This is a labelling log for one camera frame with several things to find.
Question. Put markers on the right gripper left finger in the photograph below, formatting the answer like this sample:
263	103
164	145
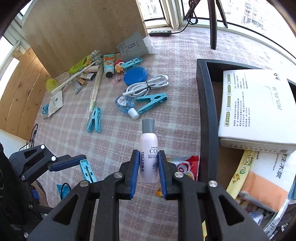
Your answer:
126	177

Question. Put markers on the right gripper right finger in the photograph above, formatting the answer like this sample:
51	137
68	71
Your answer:
170	184

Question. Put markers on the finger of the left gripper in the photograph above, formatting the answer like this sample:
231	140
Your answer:
65	162

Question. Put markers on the red white snack packet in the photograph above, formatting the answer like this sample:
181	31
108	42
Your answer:
187	165

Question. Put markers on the pink lotion bottle grey cap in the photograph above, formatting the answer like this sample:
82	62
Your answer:
148	148

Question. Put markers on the teal clothespin pair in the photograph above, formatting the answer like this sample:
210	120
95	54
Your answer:
94	122

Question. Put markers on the white sachet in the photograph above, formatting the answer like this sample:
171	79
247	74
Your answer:
56	102

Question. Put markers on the chopsticks paper sleeve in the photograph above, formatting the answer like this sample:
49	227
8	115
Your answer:
94	92

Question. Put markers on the teal clothespin large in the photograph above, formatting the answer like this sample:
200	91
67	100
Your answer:
152	101

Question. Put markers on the clear sanitizer bottle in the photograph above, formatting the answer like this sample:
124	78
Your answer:
126	105

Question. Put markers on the blue round lid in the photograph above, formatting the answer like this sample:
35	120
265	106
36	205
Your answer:
135	75

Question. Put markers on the green snack packet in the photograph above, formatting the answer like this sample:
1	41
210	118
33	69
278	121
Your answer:
80	65

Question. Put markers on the patterned lighter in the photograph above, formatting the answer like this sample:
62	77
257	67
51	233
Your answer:
87	76

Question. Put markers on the grey white massage stick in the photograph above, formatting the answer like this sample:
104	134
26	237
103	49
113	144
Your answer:
96	58

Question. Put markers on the black storage tray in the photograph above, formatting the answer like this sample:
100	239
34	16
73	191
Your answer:
209	202

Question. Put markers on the small blue clip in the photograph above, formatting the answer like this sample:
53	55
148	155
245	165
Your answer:
45	109

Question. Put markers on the plaid tablecloth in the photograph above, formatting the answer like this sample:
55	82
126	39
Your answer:
147	216

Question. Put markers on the yellow wet wipe pack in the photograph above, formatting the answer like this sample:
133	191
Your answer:
241	173

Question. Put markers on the small pink packet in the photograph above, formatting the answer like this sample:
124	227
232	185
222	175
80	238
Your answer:
116	80

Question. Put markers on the orange white tissue pack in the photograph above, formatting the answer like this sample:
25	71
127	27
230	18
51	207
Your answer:
269	180

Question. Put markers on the white paper box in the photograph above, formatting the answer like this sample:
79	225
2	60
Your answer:
257	111

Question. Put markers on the orange cartoon toy figure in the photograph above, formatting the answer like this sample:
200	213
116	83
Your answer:
118	66

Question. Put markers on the teal cartoon cream tube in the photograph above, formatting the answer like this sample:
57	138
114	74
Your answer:
108	64

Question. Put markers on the teal clothespin by toy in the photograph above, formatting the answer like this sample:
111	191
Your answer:
131	64

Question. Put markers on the white plastic bag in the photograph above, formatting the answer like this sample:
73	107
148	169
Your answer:
149	45

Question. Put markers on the wooden board panel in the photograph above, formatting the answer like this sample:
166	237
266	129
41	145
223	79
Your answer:
61	33

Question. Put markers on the black power strip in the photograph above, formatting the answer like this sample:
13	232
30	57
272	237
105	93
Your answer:
160	33

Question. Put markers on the black tripod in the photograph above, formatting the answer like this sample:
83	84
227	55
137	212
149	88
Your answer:
213	20

